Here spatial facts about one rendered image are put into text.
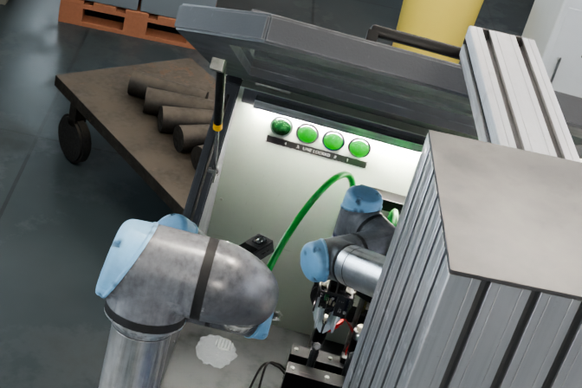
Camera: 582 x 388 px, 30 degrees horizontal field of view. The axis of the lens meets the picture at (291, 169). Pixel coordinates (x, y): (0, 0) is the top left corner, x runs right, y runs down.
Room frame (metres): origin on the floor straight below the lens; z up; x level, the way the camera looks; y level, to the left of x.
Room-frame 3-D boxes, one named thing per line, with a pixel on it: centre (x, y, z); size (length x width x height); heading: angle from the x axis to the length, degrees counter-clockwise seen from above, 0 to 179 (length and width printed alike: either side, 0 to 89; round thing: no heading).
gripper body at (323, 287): (1.78, -0.15, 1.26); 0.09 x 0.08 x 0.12; 179
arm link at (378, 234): (1.70, -0.20, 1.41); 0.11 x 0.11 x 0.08; 40
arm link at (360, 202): (1.79, -0.15, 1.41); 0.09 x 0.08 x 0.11; 40
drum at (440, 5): (5.64, -0.56, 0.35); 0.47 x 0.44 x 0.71; 5
